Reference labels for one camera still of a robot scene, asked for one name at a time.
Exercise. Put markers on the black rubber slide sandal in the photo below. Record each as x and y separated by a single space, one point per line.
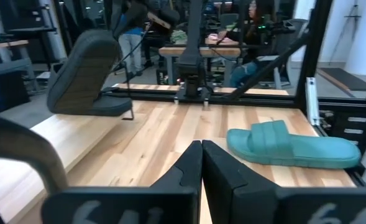
80 74

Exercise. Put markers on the black background monitor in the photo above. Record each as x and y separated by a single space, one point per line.
24 15

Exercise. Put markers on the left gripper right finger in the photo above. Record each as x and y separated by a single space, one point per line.
232 193

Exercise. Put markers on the black computer case blue light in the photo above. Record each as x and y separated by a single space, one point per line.
2 90

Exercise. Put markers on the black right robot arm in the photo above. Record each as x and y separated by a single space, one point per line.
192 62

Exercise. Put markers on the standing person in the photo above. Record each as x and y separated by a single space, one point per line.
133 49

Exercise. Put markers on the teal rubber slide sandal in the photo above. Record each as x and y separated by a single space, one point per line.
294 149

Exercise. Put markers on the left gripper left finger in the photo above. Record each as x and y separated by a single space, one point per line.
176 199

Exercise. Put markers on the wooden background table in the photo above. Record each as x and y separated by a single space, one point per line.
185 51

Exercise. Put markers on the black aluminium rig frame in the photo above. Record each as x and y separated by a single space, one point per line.
263 99

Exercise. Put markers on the silver metal bracket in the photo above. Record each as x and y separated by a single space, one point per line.
312 99

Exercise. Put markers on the seated person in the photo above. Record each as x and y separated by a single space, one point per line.
257 18

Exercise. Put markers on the dark floor mat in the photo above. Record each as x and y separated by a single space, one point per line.
347 79

